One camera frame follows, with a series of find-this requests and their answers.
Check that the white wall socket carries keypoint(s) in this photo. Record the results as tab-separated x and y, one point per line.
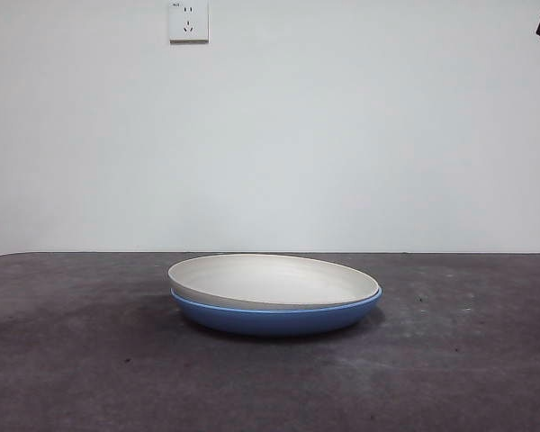
189	22

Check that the blue round plate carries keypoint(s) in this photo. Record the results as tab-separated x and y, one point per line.
270	320

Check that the white round plate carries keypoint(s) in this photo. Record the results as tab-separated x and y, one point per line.
270	281

